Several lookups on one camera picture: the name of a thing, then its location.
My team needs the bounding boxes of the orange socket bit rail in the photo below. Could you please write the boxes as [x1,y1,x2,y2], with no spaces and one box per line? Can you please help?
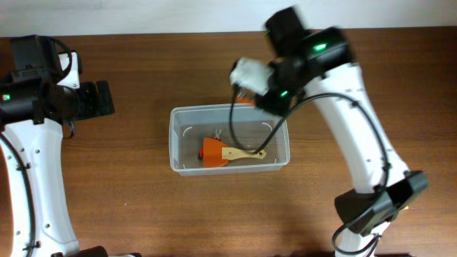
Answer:
[235,91,256,106]

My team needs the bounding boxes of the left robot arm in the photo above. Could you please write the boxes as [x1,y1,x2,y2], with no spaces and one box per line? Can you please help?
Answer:
[1,35,115,256]

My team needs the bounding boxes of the orange scraper wooden handle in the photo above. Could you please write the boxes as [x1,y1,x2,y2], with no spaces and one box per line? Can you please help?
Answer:
[201,138,266,168]

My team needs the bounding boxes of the red handled pliers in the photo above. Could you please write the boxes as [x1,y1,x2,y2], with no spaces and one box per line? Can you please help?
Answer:
[198,129,222,161]

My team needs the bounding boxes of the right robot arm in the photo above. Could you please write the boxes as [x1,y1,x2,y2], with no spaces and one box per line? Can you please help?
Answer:
[255,7,428,256]

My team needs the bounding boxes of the clear plastic container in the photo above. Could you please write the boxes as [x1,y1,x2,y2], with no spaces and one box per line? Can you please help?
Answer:
[169,104,290,176]

